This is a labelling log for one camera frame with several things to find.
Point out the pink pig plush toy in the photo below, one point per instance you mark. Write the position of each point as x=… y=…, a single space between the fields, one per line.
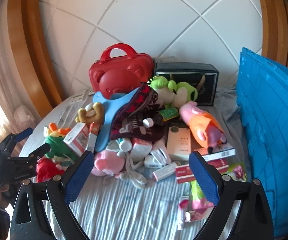
x=107 y=163

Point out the green pink wet wipes pack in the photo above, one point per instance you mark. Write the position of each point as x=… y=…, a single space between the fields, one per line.
x=196 y=207

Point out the pink tissue pack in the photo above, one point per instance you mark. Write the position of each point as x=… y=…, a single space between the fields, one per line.
x=140 y=149

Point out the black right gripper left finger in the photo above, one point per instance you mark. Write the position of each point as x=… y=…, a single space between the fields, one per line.
x=29 y=219

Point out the brown reindeer antler plush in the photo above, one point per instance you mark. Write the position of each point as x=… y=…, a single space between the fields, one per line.
x=93 y=112

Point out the white medicine bottle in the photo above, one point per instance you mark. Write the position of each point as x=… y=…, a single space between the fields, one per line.
x=125 y=144

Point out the blue white ointment box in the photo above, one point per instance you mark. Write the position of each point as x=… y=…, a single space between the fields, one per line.
x=165 y=172

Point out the sheer beige curtain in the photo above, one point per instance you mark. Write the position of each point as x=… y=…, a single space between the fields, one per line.
x=16 y=108

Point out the green frog plush toy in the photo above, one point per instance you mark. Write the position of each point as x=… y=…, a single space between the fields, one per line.
x=171 y=93

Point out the pink plush in orange dress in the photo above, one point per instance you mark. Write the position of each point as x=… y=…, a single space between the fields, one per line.
x=204 y=127

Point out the brown glass syrup bottle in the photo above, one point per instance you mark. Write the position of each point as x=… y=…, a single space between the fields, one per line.
x=161 y=118

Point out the blue plastic storage crate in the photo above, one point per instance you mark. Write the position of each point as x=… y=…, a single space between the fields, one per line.
x=262 y=97

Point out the light blue plastic bib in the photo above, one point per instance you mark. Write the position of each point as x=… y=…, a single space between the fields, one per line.
x=111 y=107

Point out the black rectangular gift box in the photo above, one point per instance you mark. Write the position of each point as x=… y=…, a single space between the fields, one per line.
x=203 y=77

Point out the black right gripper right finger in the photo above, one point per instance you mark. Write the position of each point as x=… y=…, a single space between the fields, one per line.
x=253 y=221

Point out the white blue barcode box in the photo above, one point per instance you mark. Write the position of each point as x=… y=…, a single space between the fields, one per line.
x=221 y=151

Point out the green dinosaur plush toy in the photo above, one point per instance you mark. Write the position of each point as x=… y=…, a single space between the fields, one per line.
x=54 y=136

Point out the white pink carton box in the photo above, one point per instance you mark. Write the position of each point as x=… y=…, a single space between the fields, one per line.
x=77 y=138

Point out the red white medicine box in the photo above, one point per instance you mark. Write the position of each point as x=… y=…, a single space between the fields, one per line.
x=201 y=169

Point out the red santa plush toy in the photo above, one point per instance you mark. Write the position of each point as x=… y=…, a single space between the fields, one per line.
x=46 y=169

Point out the peach medicine box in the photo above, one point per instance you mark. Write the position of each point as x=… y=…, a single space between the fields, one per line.
x=179 y=143

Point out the red bear-face plastic case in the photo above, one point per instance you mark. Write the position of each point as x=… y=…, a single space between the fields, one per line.
x=120 y=69

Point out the dark red knitted scarf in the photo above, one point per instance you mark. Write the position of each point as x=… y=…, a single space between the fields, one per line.
x=128 y=122

